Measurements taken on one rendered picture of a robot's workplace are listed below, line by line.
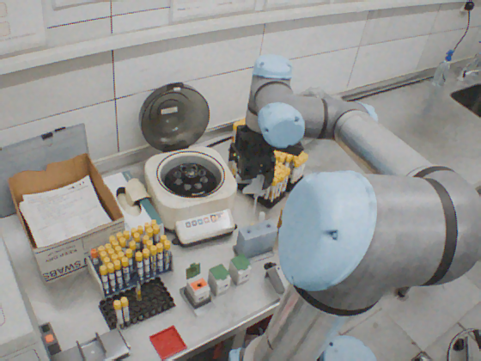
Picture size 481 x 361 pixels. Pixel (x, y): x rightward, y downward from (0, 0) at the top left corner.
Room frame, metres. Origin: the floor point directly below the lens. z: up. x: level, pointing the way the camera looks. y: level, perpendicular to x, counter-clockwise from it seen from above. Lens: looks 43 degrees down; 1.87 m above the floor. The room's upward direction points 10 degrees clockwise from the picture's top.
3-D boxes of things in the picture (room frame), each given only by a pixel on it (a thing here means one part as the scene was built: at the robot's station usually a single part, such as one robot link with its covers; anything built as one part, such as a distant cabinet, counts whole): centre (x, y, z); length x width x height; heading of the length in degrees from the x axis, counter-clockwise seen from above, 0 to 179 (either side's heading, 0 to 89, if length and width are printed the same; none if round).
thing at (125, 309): (0.56, 0.20, 0.93); 0.17 x 0.09 x 0.11; 130
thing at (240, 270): (0.70, -0.04, 0.91); 0.05 x 0.04 x 0.07; 40
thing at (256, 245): (0.80, -0.07, 0.92); 0.10 x 0.07 x 0.10; 122
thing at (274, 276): (0.72, -0.15, 0.92); 0.13 x 0.07 x 0.08; 40
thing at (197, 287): (0.61, 0.06, 0.92); 0.05 x 0.04 x 0.06; 41
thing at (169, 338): (0.48, 0.11, 0.88); 0.07 x 0.07 x 0.01; 40
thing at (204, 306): (0.61, 0.06, 0.89); 0.09 x 0.05 x 0.04; 41
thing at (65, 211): (0.75, 0.45, 0.95); 0.29 x 0.25 x 0.15; 40
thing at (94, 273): (0.66, 0.25, 0.91); 0.20 x 0.10 x 0.07; 130
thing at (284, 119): (0.67, -0.06, 1.42); 0.11 x 0.11 x 0.08; 12
